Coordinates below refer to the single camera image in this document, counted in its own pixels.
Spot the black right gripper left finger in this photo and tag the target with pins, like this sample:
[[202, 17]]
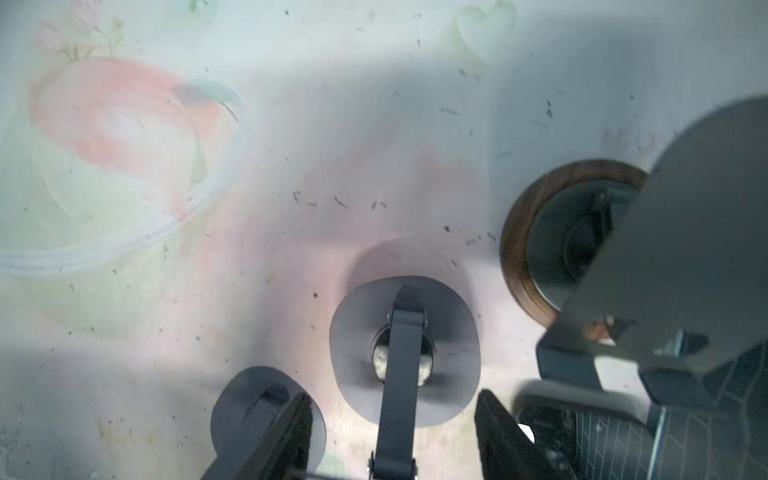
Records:
[[272, 443]]

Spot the grey stand rear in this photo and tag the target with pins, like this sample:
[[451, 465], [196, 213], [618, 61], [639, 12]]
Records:
[[405, 353]]

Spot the grey stand wooden base right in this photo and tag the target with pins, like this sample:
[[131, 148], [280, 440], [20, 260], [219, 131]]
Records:
[[679, 287]]

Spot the teal edged black phone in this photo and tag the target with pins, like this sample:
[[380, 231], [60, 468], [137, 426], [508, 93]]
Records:
[[585, 441]]

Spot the grey stand centre right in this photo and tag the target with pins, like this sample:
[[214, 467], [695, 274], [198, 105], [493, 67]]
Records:
[[239, 396]]

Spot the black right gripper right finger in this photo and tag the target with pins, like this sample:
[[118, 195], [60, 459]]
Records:
[[505, 451]]

